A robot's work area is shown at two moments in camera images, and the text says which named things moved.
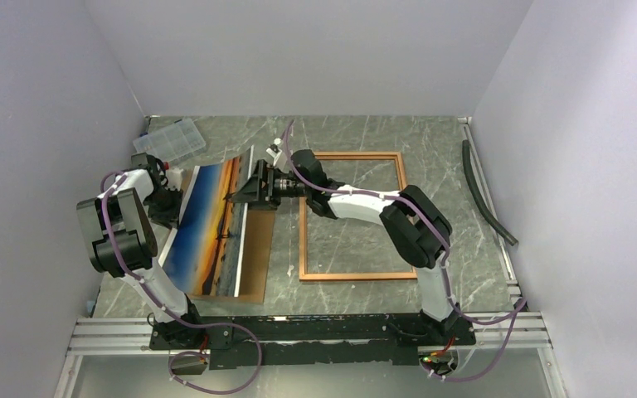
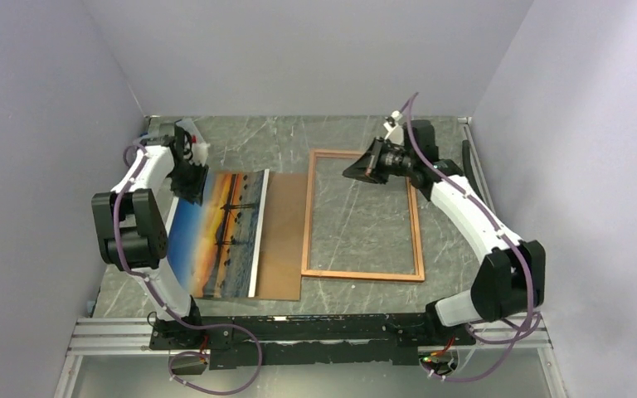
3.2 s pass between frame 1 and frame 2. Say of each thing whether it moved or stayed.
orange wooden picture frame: stayed
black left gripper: moved
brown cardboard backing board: moved
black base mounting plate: stayed
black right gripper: moved
